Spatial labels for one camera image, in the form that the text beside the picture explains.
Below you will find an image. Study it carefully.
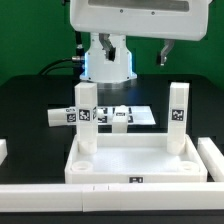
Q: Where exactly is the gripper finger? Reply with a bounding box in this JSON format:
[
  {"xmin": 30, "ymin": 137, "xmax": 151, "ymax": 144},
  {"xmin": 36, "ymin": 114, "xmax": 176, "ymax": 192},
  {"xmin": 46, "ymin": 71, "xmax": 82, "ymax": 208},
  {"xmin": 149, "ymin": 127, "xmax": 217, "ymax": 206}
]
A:
[
  {"xmin": 159, "ymin": 39, "xmax": 175, "ymax": 66},
  {"xmin": 99, "ymin": 33, "xmax": 116, "ymax": 61}
]

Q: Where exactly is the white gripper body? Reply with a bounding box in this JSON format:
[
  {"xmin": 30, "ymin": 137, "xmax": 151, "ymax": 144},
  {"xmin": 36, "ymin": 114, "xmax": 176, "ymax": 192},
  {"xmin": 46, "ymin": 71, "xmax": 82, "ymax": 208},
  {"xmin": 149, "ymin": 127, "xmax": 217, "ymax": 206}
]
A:
[{"xmin": 70, "ymin": 0, "xmax": 212, "ymax": 41}]

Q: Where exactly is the white desk top tray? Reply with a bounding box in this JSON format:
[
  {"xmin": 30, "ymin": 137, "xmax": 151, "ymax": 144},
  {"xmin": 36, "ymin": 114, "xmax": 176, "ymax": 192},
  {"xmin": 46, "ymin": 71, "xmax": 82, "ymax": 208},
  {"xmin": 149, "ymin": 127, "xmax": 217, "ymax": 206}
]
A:
[{"xmin": 65, "ymin": 133, "xmax": 207, "ymax": 184}]

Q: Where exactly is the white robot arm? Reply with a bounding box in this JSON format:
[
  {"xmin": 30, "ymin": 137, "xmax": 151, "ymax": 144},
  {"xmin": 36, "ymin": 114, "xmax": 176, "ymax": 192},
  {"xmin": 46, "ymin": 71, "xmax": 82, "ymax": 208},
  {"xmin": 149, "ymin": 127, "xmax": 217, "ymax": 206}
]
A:
[{"xmin": 70, "ymin": 0, "xmax": 212, "ymax": 84}]

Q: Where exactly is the white marker sheet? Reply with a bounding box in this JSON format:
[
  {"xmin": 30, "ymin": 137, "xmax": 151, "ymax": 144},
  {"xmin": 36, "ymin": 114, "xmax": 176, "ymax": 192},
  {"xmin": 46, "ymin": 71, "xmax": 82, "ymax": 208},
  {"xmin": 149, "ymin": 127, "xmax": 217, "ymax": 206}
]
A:
[{"xmin": 98, "ymin": 106, "xmax": 156, "ymax": 125}]

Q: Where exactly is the white right fence bar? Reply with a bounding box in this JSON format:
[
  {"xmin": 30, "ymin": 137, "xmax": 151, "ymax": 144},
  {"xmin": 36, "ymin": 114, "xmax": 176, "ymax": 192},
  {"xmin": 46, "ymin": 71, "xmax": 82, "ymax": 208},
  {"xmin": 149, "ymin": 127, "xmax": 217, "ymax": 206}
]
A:
[{"xmin": 197, "ymin": 137, "xmax": 224, "ymax": 182}]

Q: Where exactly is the white fence bar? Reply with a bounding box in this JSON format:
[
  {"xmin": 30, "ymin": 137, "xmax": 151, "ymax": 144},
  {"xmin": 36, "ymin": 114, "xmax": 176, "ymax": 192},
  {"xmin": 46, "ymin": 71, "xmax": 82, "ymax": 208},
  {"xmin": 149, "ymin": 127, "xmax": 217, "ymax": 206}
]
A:
[
  {"xmin": 0, "ymin": 139, "xmax": 7, "ymax": 165},
  {"xmin": 0, "ymin": 182, "xmax": 224, "ymax": 212},
  {"xmin": 197, "ymin": 137, "xmax": 224, "ymax": 182}
]

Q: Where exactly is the white left fence bar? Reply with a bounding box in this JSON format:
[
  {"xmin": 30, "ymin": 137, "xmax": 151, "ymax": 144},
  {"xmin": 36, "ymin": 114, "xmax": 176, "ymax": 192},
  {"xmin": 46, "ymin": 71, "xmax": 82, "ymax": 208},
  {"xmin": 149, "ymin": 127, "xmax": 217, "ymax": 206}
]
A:
[{"xmin": 0, "ymin": 139, "xmax": 7, "ymax": 165}]

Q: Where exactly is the white front fence bar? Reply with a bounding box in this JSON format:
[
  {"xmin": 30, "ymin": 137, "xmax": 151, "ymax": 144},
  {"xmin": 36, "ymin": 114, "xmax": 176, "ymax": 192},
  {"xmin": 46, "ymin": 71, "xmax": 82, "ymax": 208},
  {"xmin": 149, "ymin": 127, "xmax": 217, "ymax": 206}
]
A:
[{"xmin": 0, "ymin": 182, "xmax": 224, "ymax": 212}]

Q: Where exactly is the black cable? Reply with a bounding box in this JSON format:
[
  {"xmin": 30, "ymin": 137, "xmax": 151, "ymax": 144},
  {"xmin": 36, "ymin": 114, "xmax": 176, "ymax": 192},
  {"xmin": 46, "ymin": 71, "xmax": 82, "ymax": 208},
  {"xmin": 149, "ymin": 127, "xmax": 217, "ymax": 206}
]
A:
[{"xmin": 37, "ymin": 55, "xmax": 85, "ymax": 76}]

